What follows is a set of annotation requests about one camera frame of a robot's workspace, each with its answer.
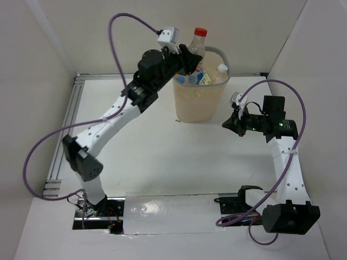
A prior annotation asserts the red cap bottle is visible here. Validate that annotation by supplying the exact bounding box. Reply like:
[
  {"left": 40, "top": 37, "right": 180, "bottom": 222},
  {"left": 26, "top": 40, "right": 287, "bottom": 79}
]
[{"left": 188, "top": 27, "right": 208, "bottom": 74}]

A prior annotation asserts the blue label water bottle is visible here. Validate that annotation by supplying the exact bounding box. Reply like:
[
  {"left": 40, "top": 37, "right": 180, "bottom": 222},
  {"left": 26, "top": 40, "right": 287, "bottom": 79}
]
[{"left": 187, "top": 68, "right": 204, "bottom": 85}]

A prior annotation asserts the clear bottle white cap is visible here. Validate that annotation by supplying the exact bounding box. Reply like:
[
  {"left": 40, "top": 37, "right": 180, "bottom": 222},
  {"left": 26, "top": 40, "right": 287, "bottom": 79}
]
[{"left": 176, "top": 75, "right": 186, "bottom": 84}]

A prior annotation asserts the beige label clear bottle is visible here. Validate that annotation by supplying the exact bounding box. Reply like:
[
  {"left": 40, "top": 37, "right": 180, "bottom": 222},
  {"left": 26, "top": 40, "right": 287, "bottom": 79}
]
[{"left": 199, "top": 63, "right": 228, "bottom": 86}]

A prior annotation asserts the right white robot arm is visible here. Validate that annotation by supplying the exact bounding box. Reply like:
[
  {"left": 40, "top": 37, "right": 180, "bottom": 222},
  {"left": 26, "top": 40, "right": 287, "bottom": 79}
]
[{"left": 222, "top": 92, "right": 320, "bottom": 235}]

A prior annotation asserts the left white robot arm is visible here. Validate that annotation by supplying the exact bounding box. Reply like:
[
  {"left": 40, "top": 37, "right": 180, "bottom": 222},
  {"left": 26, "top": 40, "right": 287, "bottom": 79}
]
[{"left": 62, "top": 44, "right": 202, "bottom": 216}]

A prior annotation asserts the beige plastic waste bin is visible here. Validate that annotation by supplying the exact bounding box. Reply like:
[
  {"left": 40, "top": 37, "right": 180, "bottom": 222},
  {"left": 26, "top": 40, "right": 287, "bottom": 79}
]
[{"left": 172, "top": 46, "right": 230, "bottom": 123}]

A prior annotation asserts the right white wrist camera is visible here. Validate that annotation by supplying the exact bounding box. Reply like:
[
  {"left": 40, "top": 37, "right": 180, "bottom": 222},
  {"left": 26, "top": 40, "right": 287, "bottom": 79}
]
[{"left": 230, "top": 92, "right": 248, "bottom": 120}]

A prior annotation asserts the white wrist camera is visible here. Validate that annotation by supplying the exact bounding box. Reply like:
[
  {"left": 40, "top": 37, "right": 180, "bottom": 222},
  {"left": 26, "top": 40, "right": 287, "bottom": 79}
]
[
  {"left": 157, "top": 27, "right": 179, "bottom": 54},
  {"left": 230, "top": 92, "right": 248, "bottom": 120}
]

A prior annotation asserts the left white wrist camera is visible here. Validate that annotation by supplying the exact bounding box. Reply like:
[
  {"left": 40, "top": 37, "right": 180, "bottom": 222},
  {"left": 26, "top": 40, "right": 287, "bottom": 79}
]
[{"left": 157, "top": 27, "right": 179, "bottom": 54}]

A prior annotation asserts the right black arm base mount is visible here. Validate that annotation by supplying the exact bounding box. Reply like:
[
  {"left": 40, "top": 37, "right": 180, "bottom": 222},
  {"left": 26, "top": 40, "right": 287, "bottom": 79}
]
[{"left": 214, "top": 185, "right": 274, "bottom": 228}]

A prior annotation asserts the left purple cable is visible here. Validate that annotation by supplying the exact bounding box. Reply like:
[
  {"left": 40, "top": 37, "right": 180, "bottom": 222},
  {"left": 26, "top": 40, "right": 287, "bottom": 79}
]
[{"left": 23, "top": 12, "right": 160, "bottom": 230}]

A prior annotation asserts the purple cable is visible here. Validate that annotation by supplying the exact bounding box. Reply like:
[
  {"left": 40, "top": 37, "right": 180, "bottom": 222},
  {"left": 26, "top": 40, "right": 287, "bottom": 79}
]
[
  {"left": 215, "top": 79, "right": 307, "bottom": 245},
  {"left": 23, "top": 12, "right": 160, "bottom": 230}
]

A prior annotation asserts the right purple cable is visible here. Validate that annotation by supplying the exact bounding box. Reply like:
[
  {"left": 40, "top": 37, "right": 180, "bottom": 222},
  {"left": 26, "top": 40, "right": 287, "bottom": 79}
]
[{"left": 215, "top": 79, "right": 307, "bottom": 245}]

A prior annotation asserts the aluminium frame rail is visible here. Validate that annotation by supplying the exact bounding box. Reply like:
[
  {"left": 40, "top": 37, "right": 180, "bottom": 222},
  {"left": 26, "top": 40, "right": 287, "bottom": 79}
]
[{"left": 42, "top": 73, "right": 268, "bottom": 197}]

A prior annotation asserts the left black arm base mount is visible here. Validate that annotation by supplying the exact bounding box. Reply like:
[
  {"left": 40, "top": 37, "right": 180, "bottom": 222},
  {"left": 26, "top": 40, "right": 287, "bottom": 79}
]
[{"left": 67, "top": 195, "right": 125, "bottom": 235}]

